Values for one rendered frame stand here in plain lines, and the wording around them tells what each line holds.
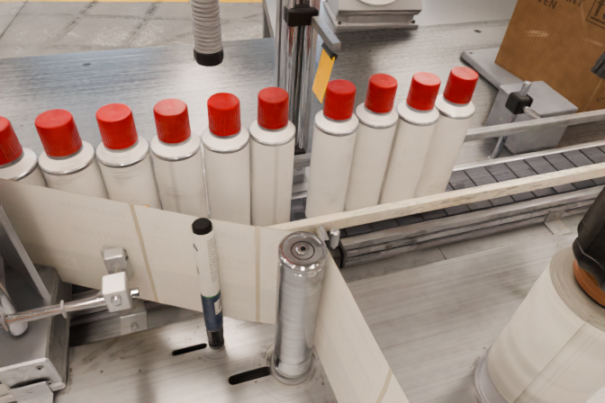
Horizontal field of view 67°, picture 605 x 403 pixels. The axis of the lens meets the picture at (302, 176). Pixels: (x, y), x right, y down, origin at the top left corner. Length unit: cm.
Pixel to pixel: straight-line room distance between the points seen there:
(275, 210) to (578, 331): 33
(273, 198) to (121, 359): 23
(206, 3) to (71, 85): 58
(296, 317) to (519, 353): 19
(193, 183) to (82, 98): 53
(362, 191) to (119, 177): 29
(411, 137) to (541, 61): 59
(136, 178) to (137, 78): 57
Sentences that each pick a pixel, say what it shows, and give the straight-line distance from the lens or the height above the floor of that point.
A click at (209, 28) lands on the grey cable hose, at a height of 112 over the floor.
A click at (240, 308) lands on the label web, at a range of 48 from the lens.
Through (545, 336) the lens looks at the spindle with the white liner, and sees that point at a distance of 43.
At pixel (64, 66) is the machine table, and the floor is 83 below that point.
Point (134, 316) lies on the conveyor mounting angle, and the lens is 62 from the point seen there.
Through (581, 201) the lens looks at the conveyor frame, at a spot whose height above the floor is 86.
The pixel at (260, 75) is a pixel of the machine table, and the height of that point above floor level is 83.
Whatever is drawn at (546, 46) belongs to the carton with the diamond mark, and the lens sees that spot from 110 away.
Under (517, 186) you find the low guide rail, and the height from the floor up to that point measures 91.
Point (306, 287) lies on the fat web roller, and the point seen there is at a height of 104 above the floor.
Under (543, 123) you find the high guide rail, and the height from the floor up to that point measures 96.
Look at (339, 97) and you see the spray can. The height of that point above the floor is 108.
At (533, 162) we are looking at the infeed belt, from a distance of 84.
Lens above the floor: 134
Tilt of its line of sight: 42 degrees down
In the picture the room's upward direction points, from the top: 5 degrees clockwise
